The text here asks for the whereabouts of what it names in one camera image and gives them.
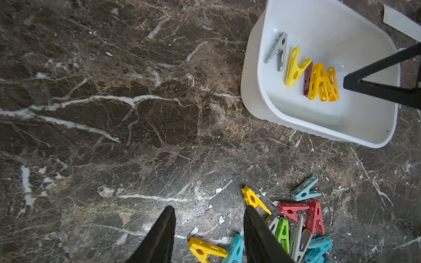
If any pink red clothespin flat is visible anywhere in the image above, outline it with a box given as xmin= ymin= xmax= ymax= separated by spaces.
xmin=277 ymin=203 xmax=310 ymax=222

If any grey clothespin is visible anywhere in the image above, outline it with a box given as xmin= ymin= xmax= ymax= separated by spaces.
xmin=264 ymin=31 xmax=288 ymax=72

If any yellow clothespin pile top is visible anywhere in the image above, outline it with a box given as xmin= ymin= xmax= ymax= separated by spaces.
xmin=242 ymin=186 xmax=272 ymax=215

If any white paper strip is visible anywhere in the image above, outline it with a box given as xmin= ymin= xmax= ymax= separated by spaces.
xmin=383 ymin=4 xmax=421 ymax=42

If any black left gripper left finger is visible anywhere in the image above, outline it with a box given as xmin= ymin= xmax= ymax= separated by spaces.
xmin=126 ymin=206 xmax=176 ymax=263

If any white plastic storage box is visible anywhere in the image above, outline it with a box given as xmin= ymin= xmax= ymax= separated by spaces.
xmin=241 ymin=1 xmax=399 ymax=148

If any purple clothespin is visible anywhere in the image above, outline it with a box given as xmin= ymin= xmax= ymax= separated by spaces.
xmin=303 ymin=62 xmax=313 ymax=97

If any teal clothespin left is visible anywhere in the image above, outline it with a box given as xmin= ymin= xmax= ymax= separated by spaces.
xmin=222 ymin=233 xmax=244 ymax=263

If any green clothespin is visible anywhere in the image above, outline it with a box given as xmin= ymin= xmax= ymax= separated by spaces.
xmin=275 ymin=218 xmax=290 ymax=254

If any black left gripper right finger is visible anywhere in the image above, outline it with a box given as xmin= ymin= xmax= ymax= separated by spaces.
xmin=243 ymin=206 xmax=294 ymax=263

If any yellow clothespin pile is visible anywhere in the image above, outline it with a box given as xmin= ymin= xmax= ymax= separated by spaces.
xmin=242 ymin=186 xmax=272 ymax=215
xmin=188 ymin=238 xmax=228 ymax=263

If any teal clothespin top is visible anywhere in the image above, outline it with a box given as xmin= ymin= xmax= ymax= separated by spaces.
xmin=291 ymin=176 xmax=322 ymax=201

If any yellow clothespin apart from pile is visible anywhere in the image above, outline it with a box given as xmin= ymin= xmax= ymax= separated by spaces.
xmin=285 ymin=47 xmax=312 ymax=87

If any teal clothespin right cluster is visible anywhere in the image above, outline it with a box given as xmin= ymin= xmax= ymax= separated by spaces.
xmin=304 ymin=236 xmax=333 ymax=263

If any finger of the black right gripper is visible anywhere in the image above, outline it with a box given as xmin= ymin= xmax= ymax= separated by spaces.
xmin=343 ymin=43 xmax=421 ymax=110

